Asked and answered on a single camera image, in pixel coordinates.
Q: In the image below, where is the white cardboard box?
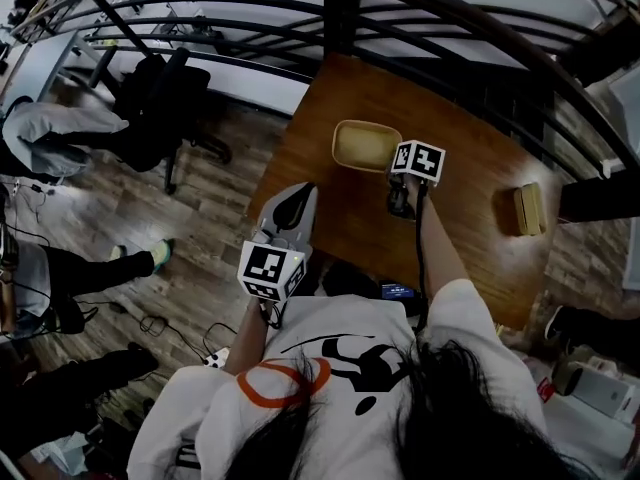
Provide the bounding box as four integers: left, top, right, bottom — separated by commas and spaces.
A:
573, 366, 637, 422

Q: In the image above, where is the white power strip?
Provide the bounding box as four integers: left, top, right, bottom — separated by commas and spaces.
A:
203, 346, 232, 370

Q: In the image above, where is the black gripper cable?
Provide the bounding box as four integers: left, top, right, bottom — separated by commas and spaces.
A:
413, 181, 432, 330
258, 297, 287, 331

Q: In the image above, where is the person's white printed t-shirt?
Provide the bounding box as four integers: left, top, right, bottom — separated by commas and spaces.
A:
126, 277, 552, 480

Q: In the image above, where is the white cabinet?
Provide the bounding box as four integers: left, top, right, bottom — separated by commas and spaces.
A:
543, 397, 640, 475

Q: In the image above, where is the wooden table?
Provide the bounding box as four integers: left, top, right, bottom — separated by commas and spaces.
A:
247, 51, 567, 330

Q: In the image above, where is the person's right forearm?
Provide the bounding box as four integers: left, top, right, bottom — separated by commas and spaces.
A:
409, 177, 484, 300

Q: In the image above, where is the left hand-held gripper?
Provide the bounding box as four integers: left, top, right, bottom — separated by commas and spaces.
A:
236, 181, 320, 304

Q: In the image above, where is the black device with blue screen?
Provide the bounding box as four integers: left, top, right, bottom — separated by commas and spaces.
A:
321, 261, 422, 318

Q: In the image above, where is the person's left forearm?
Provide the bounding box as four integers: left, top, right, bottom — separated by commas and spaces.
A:
221, 296, 282, 377

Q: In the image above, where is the black metal railing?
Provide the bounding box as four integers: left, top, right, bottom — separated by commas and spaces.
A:
9, 0, 640, 169

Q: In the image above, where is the black office chair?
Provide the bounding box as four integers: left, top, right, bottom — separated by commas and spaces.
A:
111, 46, 234, 197

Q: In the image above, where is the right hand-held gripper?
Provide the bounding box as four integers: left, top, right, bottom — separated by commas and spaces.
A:
387, 139, 447, 220

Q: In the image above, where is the black floor cable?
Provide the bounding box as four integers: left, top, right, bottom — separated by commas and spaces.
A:
138, 314, 237, 360

